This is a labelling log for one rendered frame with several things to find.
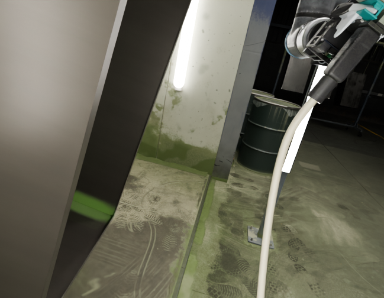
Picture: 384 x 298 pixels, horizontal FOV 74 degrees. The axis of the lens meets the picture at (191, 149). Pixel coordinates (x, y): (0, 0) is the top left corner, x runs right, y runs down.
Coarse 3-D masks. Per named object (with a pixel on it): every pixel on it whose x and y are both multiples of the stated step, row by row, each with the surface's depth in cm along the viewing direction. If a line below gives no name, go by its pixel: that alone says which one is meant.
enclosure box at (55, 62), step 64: (0, 0) 36; (64, 0) 35; (128, 0) 88; (0, 64) 39; (64, 64) 39; (128, 64) 96; (0, 128) 43; (64, 128) 42; (128, 128) 105; (0, 192) 48; (64, 192) 47; (0, 256) 54; (64, 256) 94
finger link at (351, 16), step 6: (354, 6) 44; (360, 6) 42; (366, 6) 42; (372, 6) 41; (348, 12) 45; (354, 12) 43; (372, 12) 40; (342, 18) 48; (348, 18) 45; (354, 18) 43; (360, 18) 44; (342, 24) 46; (348, 24) 44; (342, 30) 45; (336, 36) 46
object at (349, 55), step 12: (360, 0) 42; (360, 24) 44; (372, 24) 41; (360, 36) 42; (372, 36) 42; (348, 48) 43; (360, 48) 43; (336, 60) 44; (348, 60) 44; (360, 60) 44; (324, 72) 46; (336, 72) 44; (348, 72) 44; (324, 84) 45; (336, 84) 45; (312, 96) 46; (324, 96) 46
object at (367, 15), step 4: (368, 0) 41; (372, 0) 40; (376, 0) 40; (368, 4) 42; (372, 4) 41; (376, 4) 40; (380, 4) 40; (364, 8) 40; (376, 8) 40; (380, 8) 40; (356, 12) 42; (360, 12) 42; (364, 12) 41; (368, 12) 40; (376, 12) 40; (364, 16) 42; (368, 16) 41; (372, 16) 40; (376, 16) 40; (364, 20) 44; (368, 20) 42
